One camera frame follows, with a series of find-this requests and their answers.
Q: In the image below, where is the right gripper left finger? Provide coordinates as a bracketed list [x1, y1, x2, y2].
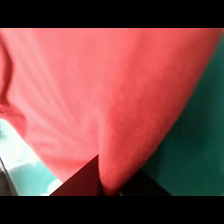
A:
[49, 153, 102, 197]

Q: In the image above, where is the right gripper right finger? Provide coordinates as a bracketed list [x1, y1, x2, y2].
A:
[119, 169, 172, 197]

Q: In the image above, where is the red shirt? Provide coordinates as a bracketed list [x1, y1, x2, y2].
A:
[0, 28, 224, 196]

